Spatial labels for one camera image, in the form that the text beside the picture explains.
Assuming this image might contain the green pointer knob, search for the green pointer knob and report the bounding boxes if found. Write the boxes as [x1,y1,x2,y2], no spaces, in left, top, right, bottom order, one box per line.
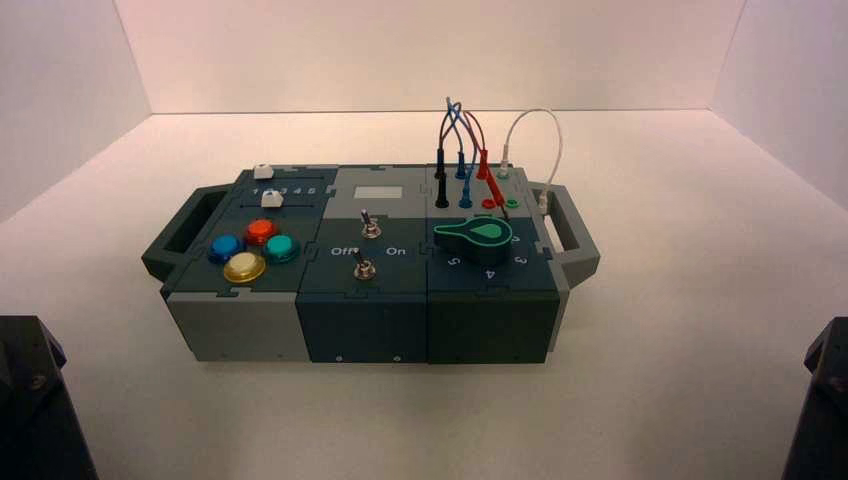
[433,215,513,267]

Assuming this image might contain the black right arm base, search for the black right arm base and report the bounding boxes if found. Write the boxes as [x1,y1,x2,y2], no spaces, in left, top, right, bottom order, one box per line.
[781,316,848,480]

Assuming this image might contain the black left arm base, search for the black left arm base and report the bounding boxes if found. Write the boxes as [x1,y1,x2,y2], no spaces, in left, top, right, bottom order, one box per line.
[0,315,99,480]

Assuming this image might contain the small grey display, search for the small grey display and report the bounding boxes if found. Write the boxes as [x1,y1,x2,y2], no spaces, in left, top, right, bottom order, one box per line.
[353,185,404,201]

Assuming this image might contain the dark green grey task box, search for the dark green grey task box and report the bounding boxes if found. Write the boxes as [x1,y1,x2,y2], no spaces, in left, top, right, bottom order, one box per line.
[140,163,602,366]

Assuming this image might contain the teal push button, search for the teal push button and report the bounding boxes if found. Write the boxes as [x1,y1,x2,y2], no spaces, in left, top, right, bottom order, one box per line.
[264,234,302,266]

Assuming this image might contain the red push button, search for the red push button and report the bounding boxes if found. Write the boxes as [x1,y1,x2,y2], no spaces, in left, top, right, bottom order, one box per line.
[244,218,279,248]

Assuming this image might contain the yellow push button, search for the yellow push button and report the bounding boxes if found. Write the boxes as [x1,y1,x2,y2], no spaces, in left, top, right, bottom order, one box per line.
[223,251,268,285]

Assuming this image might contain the blue push button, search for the blue push button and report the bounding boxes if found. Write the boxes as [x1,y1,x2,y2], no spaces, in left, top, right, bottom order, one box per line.
[207,233,246,266]

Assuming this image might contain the black banana plug cable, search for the black banana plug cable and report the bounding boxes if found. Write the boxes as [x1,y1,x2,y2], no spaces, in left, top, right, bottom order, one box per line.
[433,109,467,211]

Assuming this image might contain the metal toggle switch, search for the metal toggle switch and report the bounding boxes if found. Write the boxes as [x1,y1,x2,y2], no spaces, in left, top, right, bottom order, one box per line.
[352,247,378,282]
[359,208,384,241]

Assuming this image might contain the blue banana plug cable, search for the blue banana plug cable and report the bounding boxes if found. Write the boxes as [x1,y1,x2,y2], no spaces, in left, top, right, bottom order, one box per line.
[445,97,480,208]

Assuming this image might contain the red banana plug cable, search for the red banana plug cable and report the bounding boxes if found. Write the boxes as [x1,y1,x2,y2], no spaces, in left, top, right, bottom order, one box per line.
[462,110,513,224]

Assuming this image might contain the white cable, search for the white cable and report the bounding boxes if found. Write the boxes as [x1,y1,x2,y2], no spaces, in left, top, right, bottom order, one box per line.
[498,108,564,215]

